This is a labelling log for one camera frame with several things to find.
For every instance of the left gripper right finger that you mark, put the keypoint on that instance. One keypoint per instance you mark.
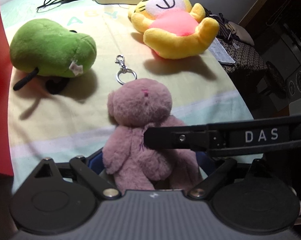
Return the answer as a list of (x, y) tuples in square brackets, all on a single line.
[(232, 180)]

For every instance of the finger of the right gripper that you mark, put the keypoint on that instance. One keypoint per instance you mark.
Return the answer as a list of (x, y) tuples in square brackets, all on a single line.
[(230, 138)]

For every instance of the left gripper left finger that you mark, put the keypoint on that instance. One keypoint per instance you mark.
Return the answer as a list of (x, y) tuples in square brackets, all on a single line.
[(74, 180)]

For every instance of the pink plush bear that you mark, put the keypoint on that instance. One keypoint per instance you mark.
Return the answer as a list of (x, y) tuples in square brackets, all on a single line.
[(137, 106)]

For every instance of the green plush toy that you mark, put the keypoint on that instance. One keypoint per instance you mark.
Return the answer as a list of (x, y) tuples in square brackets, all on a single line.
[(42, 47)]

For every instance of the yellow tiger plush toy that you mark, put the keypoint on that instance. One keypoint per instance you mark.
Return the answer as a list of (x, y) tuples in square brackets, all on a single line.
[(174, 29)]

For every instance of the operator hand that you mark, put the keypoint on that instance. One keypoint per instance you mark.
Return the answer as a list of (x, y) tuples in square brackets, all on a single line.
[(294, 192)]

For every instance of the open paper notebook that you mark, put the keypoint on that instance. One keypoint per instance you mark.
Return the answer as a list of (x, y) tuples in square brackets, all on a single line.
[(219, 52)]

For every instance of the beige cloth bundle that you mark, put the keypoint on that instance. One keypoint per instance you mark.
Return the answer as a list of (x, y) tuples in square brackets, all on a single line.
[(240, 32)]

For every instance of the dark striped cloth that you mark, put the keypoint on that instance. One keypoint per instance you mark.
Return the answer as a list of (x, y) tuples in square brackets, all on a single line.
[(225, 32)]

